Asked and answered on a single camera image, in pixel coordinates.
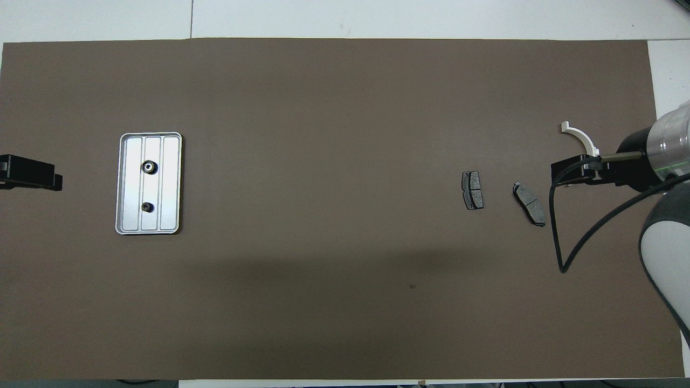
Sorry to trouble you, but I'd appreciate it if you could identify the white curved plastic bracket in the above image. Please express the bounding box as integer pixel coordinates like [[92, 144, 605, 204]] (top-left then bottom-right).
[[561, 122, 601, 187]]

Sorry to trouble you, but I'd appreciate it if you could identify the brown table mat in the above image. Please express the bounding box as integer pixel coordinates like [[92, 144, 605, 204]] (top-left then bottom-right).
[[0, 38, 685, 380]]

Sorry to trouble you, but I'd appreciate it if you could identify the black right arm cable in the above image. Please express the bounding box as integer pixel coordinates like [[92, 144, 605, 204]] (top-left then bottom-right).
[[549, 153, 690, 274]]

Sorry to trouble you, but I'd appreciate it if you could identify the silver metal tray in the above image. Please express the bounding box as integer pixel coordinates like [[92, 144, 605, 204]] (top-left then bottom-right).
[[115, 132, 183, 235]]

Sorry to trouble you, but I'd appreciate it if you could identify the dark grey curved brake pad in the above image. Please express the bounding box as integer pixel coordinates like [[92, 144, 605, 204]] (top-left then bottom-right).
[[512, 182, 546, 227]]

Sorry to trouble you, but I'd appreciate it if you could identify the dark grey rectangular brake pad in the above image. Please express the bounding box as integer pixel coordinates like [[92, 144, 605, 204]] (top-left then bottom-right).
[[461, 171, 485, 211]]

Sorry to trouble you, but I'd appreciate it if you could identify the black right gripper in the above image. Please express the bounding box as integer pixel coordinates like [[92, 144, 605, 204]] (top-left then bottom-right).
[[551, 127, 664, 193]]

